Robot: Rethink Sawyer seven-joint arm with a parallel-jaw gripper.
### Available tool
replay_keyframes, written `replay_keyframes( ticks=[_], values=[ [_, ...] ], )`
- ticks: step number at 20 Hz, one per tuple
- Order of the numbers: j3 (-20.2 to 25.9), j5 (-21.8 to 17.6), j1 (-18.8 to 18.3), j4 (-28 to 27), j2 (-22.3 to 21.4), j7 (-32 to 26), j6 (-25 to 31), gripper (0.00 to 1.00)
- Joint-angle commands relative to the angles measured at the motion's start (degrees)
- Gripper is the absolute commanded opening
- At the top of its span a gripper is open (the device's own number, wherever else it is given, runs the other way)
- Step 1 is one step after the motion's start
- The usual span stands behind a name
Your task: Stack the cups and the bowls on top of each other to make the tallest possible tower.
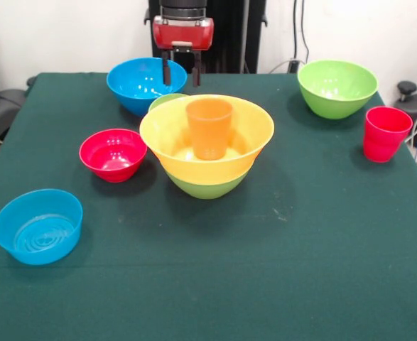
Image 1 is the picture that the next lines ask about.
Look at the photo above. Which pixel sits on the red plastic cup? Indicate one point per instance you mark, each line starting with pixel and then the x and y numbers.
pixel 384 142

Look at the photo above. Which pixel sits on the orange plastic cup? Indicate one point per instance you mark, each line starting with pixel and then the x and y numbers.
pixel 210 131

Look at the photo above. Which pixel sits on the small pink plastic bowl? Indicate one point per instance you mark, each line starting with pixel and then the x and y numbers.
pixel 112 170

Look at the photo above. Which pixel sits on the small green plastic bowl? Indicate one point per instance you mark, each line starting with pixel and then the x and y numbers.
pixel 160 101

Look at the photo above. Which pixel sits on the black plug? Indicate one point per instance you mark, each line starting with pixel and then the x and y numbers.
pixel 294 65

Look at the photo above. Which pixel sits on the large blue plastic bowl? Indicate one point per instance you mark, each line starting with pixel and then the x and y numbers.
pixel 130 96

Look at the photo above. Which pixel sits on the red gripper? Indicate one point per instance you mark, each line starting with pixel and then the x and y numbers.
pixel 183 33

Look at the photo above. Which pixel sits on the black round knob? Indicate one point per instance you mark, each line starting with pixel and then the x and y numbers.
pixel 406 87

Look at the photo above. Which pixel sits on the small blue plastic bowl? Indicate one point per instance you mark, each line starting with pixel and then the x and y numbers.
pixel 37 252

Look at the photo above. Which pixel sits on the dark green table cloth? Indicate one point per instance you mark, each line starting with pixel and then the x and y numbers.
pixel 265 284

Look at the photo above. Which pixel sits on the large orange plastic bowl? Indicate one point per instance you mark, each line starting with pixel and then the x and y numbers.
pixel 158 131

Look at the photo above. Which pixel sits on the black chair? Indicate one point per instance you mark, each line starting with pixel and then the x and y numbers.
pixel 2 106

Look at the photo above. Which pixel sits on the large green plastic bowl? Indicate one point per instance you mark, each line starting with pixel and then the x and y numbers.
pixel 208 190
pixel 337 104

